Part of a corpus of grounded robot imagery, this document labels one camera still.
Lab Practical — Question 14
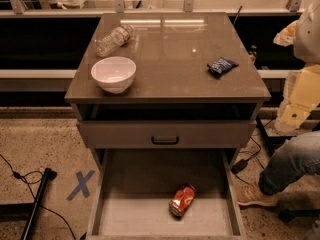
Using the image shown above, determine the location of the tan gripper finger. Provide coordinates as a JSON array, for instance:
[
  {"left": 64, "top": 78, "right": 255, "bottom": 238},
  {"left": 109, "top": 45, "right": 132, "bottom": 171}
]
[{"left": 275, "top": 65, "right": 320, "bottom": 132}]

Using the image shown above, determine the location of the crushed red coke can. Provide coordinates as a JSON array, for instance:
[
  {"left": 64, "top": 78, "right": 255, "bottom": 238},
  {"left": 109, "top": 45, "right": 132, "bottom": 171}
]
[{"left": 169, "top": 183, "right": 196, "bottom": 217}]

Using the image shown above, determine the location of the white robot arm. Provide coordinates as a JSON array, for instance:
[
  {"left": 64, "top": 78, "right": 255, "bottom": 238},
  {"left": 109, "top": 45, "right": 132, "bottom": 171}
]
[{"left": 273, "top": 0, "right": 320, "bottom": 132}]

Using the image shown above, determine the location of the grey cabinet with counter top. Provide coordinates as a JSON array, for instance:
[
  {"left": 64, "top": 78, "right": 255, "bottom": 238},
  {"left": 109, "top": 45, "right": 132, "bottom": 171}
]
[{"left": 65, "top": 12, "right": 270, "bottom": 163}]

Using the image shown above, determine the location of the open middle drawer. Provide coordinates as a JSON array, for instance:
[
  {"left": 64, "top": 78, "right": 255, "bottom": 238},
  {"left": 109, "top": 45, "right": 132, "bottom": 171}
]
[{"left": 86, "top": 149, "right": 247, "bottom": 240}]

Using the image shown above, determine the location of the closed top drawer front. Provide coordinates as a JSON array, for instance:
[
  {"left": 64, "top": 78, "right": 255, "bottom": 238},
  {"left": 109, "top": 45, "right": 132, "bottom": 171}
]
[{"left": 77, "top": 121, "right": 256, "bottom": 149}]

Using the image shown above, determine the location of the blue chip bag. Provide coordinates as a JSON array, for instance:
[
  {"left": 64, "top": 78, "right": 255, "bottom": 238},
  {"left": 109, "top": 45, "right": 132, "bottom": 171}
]
[{"left": 207, "top": 57, "right": 238, "bottom": 79}]

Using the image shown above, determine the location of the metal railing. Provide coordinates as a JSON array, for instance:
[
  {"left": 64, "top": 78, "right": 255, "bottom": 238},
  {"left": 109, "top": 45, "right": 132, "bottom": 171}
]
[{"left": 0, "top": 0, "right": 320, "bottom": 18}]

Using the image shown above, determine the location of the tan shoe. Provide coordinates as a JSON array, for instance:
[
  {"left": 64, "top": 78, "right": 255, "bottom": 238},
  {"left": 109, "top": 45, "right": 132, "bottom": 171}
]
[{"left": 236, "top": 184, "right": 278, "bottom": 207}]

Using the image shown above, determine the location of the white bowl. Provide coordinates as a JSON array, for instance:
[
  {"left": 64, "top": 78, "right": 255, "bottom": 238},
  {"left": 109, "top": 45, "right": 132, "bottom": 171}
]
[{"left": 91, "top": 56, "right": 136, "bottom": 94}]

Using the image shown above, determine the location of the clear plastic water bottle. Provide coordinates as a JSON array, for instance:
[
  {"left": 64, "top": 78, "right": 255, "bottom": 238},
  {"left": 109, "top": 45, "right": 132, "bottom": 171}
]
[{"left": 96, "top": 24, "right": 134, "bottom": 57}]

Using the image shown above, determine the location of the blue tape cross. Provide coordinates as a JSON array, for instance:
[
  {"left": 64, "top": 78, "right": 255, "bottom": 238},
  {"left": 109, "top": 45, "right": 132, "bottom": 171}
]
[{"left": 67, "top": 170, "right": 95, "bottom": 201}]

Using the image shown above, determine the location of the black pole on floor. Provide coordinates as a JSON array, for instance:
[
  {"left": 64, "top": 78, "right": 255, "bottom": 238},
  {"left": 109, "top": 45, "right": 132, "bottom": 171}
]
[{"left": 20, "top": 168, "right": 57, "bottom": 240}]

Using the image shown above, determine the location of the black drawer handle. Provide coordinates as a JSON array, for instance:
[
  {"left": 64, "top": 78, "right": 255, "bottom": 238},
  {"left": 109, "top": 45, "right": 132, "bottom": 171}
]
[{"left": 151, "top": 136, "right": 179, "bottom": 145}]

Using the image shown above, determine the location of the black cable on floor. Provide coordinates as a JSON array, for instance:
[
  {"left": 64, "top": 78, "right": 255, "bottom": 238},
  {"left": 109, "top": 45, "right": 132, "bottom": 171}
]
[{"left": 0, "top": 153, "right": 78, "bottom": 240}]

